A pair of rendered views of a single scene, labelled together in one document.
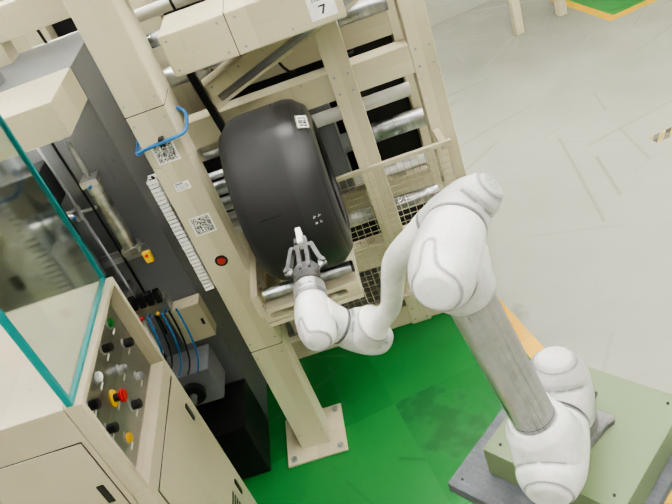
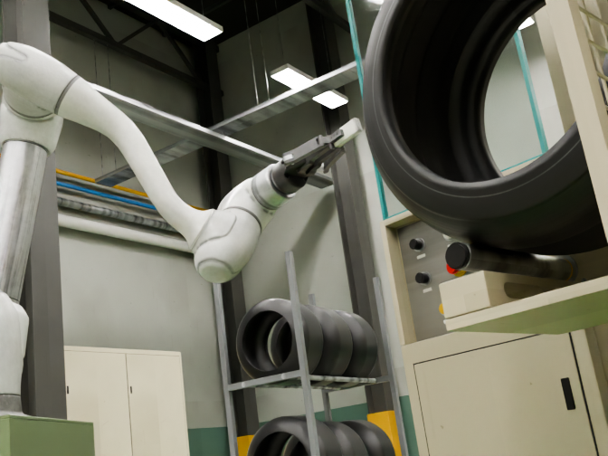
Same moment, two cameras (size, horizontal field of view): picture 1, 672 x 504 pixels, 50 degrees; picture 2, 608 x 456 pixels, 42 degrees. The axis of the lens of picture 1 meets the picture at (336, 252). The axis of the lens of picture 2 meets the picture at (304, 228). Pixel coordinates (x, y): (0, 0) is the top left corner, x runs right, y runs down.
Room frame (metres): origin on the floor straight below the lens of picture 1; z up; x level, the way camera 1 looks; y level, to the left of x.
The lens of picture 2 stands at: (2.65, -1.15, 0.61)
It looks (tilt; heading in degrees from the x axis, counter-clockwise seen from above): 17 degrees up; 129
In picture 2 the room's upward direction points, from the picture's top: 8 degrees counter-clockwise
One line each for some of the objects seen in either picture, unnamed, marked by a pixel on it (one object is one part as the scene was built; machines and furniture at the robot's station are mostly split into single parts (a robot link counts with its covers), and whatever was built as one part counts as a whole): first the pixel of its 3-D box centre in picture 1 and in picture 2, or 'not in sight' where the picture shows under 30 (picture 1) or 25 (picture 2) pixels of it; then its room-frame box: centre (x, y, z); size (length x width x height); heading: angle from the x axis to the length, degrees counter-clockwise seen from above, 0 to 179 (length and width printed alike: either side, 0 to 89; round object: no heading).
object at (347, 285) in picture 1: (311, 294); (523, 299); (2.07, 0.14, 0.84); 0.36 x 0.09 x 0.06; 84
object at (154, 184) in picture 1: (183, 234); not in sight; (2.19, 0.47, 1.19); 0.05 x 0.04 x 0.48; 174
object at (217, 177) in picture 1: (232, 195); not in sight; (2.61, 0.31, 1.05); 0.20 x 0.15 x 0.30; 84
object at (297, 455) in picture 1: (315, 433); not in sight; (2.22, 0.38, 0.01); 0.27 x 0.27 x 0.02; 84
